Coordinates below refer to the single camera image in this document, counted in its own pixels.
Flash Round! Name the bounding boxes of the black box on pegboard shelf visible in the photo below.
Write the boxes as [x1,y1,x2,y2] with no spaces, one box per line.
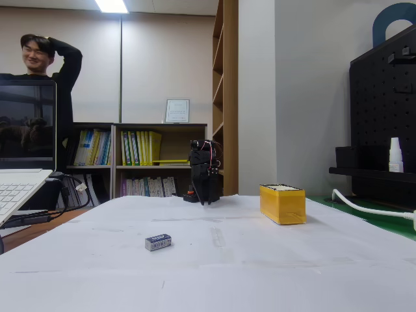
[335,145,391,169]

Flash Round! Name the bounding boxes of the yellow sponge block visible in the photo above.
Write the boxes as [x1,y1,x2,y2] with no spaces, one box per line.
[259,183,307,226]

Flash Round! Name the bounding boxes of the black sleeved left forearm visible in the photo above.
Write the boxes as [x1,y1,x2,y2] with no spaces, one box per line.
[47,36,83,85]

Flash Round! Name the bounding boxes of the small white eraser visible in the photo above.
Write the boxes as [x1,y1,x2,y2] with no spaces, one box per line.
[144,233,173,252]

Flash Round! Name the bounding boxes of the white paper sheet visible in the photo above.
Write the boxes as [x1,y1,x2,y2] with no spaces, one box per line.
[0,194,225,273]
[0,259,416,312]
[207,194,416,266]

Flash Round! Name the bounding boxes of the tall wooden bookshelf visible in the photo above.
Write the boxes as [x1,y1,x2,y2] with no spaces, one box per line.
[212,0,240,197]

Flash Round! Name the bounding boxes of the flat yellow folder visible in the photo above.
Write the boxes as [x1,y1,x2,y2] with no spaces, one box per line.
[152,159,190,166]

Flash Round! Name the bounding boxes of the white power cable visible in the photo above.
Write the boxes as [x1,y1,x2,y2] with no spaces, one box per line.
[331,188,416,219]

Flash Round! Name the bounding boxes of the white patterned booklet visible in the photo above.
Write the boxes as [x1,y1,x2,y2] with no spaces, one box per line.
[161,176,178,198]

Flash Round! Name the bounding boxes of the white laptop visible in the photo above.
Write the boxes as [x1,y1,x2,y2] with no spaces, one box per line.
[0,79,59,229]

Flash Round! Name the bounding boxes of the wide yellow binder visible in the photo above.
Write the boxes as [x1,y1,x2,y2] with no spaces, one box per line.
[149,131,163,166]

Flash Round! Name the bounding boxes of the yellow white book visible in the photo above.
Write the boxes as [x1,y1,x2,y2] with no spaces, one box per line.
[73,129,96,166]

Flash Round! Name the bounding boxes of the man in black sweater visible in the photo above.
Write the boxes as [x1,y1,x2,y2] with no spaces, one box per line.
[0,33,83,211]

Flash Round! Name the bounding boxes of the low wooden bookshelf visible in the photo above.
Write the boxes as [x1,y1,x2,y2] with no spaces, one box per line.
[66,122,209,200]

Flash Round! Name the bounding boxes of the black laptop cable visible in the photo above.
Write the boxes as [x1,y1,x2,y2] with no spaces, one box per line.
[45,172,92,222]

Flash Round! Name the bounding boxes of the black pegboard stand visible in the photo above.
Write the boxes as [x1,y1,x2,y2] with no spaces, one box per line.
[328,24,416,200]

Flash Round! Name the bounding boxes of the white dropper bottle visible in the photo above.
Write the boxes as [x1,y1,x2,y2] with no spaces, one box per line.
[388,137,405,173]

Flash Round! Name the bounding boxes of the black orange table clamp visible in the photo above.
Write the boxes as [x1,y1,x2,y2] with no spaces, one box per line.
[183,185,200,203]

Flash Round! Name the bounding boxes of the black usb adapter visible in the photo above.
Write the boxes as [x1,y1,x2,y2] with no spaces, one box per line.
[0,211,63,230]

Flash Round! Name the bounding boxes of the framed white certificate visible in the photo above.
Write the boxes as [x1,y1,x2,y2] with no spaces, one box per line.
[163,98,191,124]

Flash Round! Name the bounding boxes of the red servo wire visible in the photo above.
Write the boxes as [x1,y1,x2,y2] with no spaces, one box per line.
[201,140,222,170]

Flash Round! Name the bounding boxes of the blue arch shaped object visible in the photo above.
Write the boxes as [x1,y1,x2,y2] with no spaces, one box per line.
[372,2,416,48]

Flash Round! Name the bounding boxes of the ceiling light panel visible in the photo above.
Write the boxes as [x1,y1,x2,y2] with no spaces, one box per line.
[94,0,129,15]

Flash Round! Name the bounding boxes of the blue white book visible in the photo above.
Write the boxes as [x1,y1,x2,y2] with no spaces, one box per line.
[96,130,112,166]

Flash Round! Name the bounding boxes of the vertical metal wall strip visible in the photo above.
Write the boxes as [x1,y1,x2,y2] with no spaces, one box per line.
[118,14,124,124]

